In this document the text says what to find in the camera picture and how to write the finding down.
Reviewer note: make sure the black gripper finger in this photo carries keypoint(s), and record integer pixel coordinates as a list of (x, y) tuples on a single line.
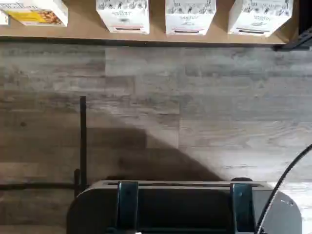
[(241, 207), (128, 207)]

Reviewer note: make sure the white pasta box green strip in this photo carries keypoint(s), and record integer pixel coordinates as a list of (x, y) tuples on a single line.
[(259, 18)]

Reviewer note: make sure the wooden shelf board with boxes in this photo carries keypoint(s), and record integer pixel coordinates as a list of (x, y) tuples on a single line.
[(156, 36)]

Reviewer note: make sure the white pasta box orange strip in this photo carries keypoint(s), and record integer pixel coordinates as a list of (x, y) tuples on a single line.
[(123, 17)]

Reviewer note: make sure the white pasta box pink strip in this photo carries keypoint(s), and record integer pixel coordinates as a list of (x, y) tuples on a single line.
[(190, 18)]

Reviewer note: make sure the yellow purely elizabeth granola box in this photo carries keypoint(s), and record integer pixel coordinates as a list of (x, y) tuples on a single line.
[(39, 14)]

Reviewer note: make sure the thin black stand rod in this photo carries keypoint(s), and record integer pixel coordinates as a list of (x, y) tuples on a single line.
[(83, 136)]

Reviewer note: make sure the black metal shelf frame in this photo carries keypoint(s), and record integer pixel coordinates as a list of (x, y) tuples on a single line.
[(293, 44)]

